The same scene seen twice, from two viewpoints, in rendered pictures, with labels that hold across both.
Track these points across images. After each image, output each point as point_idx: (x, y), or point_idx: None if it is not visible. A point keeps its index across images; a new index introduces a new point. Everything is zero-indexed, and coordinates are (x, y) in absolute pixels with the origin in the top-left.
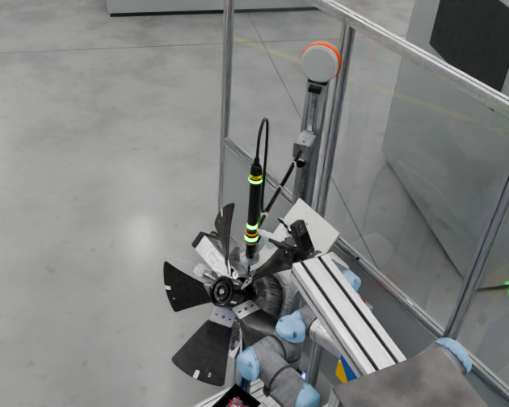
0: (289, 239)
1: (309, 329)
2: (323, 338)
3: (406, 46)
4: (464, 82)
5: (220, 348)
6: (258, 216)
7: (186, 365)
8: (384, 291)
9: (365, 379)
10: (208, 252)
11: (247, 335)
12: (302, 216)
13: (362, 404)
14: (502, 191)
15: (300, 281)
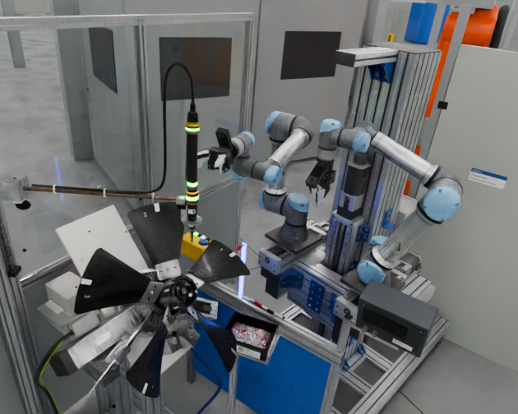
0: (220, 151)
1: (279, 165)
2: (286, 158)
3: (20, 17)
4: (90, 19)
5: (212, 324)
6: (187, 172)
7: (230, 357)
8: None
9: (402, 50)
10: (93, 345)
11: (221, 275)
12: (78, 232)
13: (414, 51)
14: (144, 80)
15: (361, 57)
